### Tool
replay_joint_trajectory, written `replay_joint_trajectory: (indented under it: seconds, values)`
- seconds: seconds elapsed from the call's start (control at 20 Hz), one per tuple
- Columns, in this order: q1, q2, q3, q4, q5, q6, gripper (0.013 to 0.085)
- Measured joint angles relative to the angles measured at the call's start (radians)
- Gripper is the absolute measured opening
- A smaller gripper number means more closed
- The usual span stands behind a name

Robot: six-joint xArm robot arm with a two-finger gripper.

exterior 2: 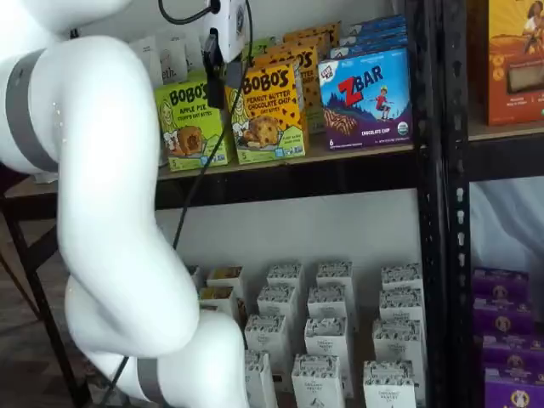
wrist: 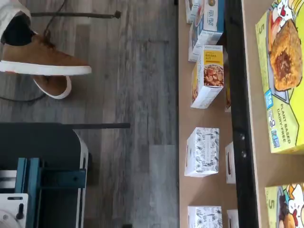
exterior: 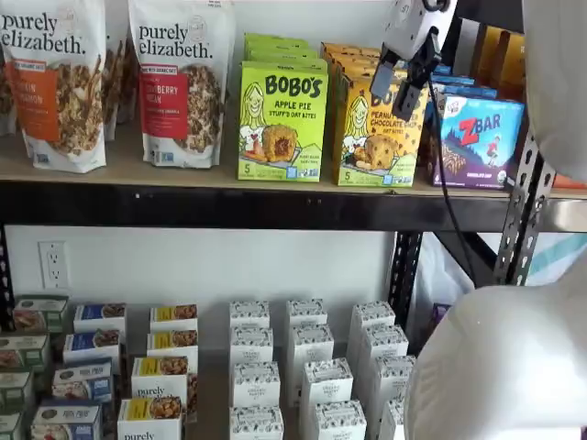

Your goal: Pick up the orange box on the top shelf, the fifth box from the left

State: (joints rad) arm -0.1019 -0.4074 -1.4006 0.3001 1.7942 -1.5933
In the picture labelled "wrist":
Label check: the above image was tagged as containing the orange Bobo's peanut butter box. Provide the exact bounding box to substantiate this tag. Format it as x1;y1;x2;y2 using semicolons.
265;182;304;228

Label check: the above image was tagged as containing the wooden shelf board with oatmeal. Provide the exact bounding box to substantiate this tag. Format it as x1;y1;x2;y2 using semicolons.
178;0;238;228

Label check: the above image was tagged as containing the yellow banana nut oatmeal box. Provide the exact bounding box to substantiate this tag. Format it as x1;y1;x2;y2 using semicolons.
190;44;225;109
224;76;232;113

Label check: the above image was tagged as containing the blue oatmeal box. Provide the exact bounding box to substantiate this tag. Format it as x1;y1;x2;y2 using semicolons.
188;22;205;63
185;0;202;24
192;0;225;57

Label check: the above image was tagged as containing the black shelf beam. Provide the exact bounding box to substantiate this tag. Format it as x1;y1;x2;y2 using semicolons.
223;0;260;228

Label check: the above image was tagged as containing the wooden shelf board with snacks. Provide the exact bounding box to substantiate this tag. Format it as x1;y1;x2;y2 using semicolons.
241;0;304;228

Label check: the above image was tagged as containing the green Bobo's apple pie box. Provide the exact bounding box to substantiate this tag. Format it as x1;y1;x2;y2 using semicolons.
255;0;304;154

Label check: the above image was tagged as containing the black metal floor bar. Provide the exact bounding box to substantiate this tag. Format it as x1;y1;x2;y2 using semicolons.
60;123;131;130
30;10;122;19

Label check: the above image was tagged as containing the brown suede shoe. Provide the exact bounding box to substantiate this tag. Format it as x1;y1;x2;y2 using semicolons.
32;75;72;100
0;30;93;76

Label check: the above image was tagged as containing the black sock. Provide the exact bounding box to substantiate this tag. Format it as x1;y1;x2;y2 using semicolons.
0;14;37;47

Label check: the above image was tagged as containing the white slotted mounting plate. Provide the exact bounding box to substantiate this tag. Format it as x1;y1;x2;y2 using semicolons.
0;192;29;228

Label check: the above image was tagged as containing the light trouser leg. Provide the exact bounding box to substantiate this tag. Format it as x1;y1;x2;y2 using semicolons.
0;0;32;45

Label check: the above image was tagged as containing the teal metal frame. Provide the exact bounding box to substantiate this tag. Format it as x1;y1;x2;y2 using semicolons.
15;157;87;228

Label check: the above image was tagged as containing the black floor cable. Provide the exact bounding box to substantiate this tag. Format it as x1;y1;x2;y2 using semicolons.
0;91;48;103

